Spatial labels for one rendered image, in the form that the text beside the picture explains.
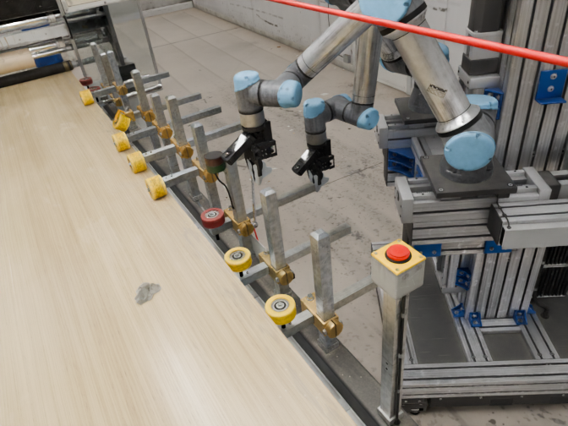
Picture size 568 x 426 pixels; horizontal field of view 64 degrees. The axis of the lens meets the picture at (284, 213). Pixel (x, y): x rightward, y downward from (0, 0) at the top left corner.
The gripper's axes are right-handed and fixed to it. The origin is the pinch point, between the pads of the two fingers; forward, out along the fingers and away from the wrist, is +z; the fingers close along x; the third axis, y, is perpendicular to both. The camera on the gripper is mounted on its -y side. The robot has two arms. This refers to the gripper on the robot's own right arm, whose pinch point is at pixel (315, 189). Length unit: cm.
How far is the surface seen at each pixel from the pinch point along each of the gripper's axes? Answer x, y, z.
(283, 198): -1.6, -15.0, -3.4
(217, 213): -0.7, -40.5, -7.9
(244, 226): -8.6, -34.8, -4.0
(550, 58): -104, -41, -82
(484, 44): -97, -41, -82
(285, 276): -33.6, -34.4, 0.6
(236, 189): -5.8, -34.1, -17.4
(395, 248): -80, -34, -41
